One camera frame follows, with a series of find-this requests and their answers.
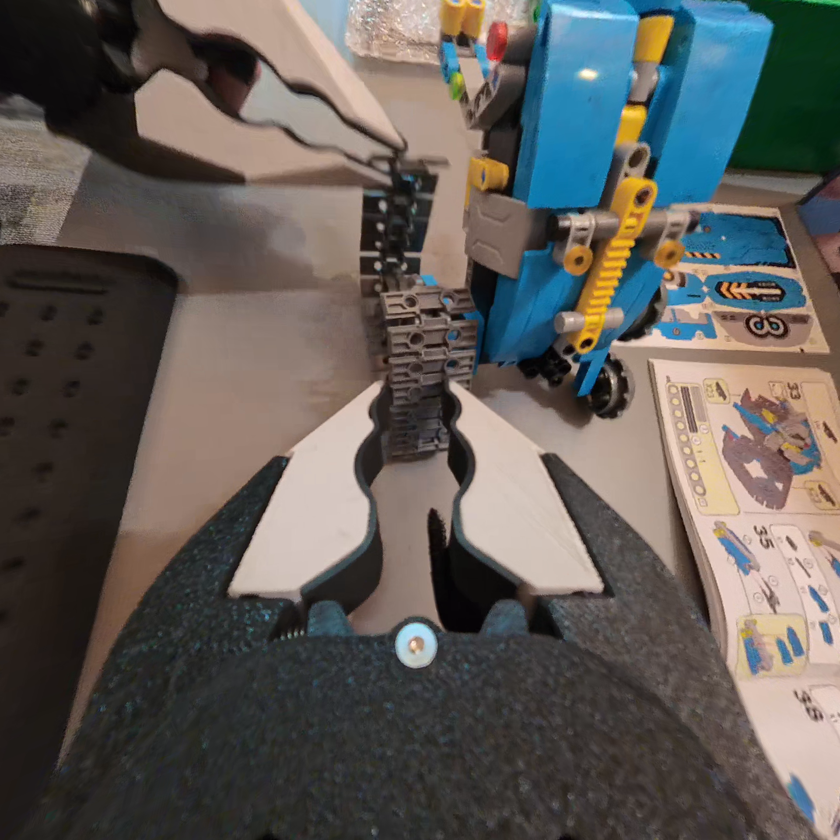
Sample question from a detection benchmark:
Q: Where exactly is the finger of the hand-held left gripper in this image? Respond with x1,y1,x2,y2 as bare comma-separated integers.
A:
133,69,396,186
157,0,409,156

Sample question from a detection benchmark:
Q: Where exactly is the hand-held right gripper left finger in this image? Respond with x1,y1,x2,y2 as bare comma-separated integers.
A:
228,382,388,599

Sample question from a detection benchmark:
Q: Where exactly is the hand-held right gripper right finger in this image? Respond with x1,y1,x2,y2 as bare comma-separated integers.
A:
448,381,605,595

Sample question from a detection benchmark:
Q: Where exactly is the grey toy track chain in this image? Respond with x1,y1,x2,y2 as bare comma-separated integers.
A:
360,154,483,463

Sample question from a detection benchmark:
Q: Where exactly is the blue toy robot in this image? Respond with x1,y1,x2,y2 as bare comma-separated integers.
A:
440,0,775,421

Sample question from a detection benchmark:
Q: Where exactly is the grey desk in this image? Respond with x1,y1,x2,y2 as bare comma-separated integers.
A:
0,59,840,840

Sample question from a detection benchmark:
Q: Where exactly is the bubble wrap bag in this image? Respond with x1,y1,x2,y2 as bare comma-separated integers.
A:
344,0,460,63

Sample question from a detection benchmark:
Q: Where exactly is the instruction booklet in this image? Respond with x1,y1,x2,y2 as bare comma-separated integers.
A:
648,357,840,840

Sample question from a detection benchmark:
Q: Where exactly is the black perforated pad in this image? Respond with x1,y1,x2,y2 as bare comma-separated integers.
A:
0,246,181,821

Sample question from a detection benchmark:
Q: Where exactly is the blue sticker sheet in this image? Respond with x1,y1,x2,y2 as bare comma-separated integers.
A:
617,203,831,355

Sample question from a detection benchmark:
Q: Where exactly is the dark blue robot kit box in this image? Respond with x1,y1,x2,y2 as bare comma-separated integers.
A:
797,174,840,290

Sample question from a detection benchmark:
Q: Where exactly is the green plastic bin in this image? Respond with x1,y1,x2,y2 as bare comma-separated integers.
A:
728,0,840,175

